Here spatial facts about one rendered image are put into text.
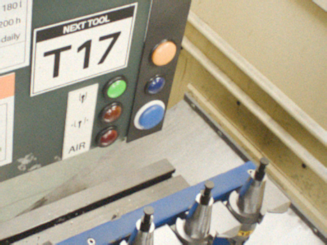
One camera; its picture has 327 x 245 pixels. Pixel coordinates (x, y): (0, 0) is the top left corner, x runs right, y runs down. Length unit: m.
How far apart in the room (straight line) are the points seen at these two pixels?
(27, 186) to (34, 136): 1.37
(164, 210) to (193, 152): 0.70
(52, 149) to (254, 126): 1.13
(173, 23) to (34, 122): 0.15
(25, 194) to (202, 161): 0.50
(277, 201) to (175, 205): 0.18
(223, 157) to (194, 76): 0.23
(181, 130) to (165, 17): 1.26
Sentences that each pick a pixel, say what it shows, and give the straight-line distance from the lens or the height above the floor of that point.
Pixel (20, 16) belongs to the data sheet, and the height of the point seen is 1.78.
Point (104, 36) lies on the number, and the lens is 0.61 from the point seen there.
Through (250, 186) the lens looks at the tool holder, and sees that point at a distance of 1.17.
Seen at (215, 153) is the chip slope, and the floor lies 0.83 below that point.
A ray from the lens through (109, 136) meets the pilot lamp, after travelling 0.70.
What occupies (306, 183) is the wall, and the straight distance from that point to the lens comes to 1.70.
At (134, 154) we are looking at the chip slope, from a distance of 1.88.
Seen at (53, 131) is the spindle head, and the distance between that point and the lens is 0.66.
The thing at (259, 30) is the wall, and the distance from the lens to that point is 1.66.
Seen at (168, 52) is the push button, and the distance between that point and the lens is 0.67.
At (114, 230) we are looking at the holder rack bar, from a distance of 1.12.
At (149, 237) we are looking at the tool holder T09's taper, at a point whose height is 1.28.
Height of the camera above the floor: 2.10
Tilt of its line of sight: 42 degrees down
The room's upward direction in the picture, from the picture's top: 9 degrees clockwise
